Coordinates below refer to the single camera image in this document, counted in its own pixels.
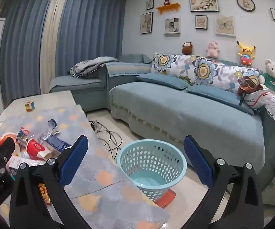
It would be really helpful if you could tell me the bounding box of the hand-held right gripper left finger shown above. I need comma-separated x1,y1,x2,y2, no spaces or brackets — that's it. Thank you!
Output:
10,135,90,229

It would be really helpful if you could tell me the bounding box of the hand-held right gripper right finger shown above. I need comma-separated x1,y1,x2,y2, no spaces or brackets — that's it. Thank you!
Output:
183,135,264,229

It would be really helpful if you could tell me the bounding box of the clear plastic bottle blue cap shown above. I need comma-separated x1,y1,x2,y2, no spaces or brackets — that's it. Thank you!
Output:
31,119,58,141

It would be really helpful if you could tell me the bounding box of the light blue plastic basket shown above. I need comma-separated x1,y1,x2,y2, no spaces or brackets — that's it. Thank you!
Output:
116,139,187,201

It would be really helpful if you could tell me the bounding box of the white and blue box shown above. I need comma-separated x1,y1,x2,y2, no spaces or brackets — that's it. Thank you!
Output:
7,157,33,176

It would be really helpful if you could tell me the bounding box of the blue striped box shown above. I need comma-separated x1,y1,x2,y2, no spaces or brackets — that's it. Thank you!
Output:
40,134,72,152

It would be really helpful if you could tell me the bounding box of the red paper cup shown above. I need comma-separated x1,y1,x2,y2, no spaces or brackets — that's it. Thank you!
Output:
26,139,52,160

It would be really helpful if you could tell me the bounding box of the grey orange scale-pattern tablecloth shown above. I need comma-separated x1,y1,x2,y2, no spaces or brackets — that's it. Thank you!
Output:
0,104,170,229

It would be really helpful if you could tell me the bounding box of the white power strip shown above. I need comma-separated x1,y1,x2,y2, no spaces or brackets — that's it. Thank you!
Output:
90,121,102,134

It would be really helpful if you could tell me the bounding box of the teal corner sofa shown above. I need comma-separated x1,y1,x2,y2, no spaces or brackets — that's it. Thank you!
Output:
49,54,275,208

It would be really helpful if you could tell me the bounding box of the red and yellow packet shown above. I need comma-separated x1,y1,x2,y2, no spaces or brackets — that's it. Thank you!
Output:
38,183,52,206

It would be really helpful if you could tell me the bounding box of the orange flat box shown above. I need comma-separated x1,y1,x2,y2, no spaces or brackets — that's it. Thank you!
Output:
155,188,177,208

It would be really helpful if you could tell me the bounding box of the white helmet red stripe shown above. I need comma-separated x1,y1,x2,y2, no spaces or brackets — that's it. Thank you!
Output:
239,88,270,108

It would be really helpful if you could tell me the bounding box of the blue cushion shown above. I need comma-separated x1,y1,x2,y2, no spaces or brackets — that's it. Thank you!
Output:
136,73,191,90

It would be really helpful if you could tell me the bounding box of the floral pillow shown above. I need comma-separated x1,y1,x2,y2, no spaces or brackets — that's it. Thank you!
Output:
193,57,263,94
150,53,200,85

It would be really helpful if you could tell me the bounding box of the red brown bag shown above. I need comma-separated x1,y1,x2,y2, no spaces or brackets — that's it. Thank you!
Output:
238,76,265,94

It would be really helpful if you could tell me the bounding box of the grey blanket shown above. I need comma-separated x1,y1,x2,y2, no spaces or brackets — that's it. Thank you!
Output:
70,57,119,79

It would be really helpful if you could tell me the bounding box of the blue curtain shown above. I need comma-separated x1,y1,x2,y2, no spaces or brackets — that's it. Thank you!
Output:
0,0,48,105
55,0,127,77

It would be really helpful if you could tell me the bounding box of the pink pig plush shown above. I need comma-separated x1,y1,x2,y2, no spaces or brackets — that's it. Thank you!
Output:
206,41,220,58

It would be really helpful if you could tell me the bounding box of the brown monkey plush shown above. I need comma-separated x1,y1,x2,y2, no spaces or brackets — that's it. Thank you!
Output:
182,42,195,55

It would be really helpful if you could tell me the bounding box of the white bear plush green shirt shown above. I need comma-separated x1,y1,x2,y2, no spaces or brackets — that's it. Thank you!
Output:
259,59,275,93

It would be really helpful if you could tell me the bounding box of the yellow mouse plush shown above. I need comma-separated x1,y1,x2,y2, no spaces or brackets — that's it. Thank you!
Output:
236,40,256,65

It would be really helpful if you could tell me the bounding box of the cream curtain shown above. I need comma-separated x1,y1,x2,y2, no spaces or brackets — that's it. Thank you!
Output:
40,0,67,93

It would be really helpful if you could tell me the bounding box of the newspaper print framed picture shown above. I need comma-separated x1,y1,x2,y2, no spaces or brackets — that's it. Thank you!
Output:
164,17,181,34

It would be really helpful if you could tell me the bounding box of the butterfly framed picture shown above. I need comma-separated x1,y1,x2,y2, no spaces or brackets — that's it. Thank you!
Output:
215,15,236,37

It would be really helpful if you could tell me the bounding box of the small black framed picture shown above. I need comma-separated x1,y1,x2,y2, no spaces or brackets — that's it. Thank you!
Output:
195,15,208,29

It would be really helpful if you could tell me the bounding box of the tall framed picture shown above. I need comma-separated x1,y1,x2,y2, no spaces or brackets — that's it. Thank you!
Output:
140,12,153,34

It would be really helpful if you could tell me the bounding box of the large floral framed picture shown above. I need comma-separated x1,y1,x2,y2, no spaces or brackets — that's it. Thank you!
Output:
189,0,219,12

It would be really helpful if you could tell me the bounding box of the round framed picture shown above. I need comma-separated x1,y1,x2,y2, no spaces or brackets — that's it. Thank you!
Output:
237,0,256,12

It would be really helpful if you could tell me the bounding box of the black floor cable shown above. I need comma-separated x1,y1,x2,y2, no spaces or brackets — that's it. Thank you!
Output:
100,129,124,159

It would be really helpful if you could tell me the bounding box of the orange wall shelf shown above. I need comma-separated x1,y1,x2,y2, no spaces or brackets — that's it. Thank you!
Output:
156,3,181,15

